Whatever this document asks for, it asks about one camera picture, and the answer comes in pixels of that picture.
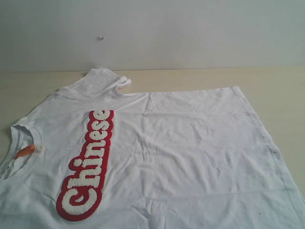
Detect white t-shirt red lettering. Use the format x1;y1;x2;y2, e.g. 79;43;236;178
0;69;305;229

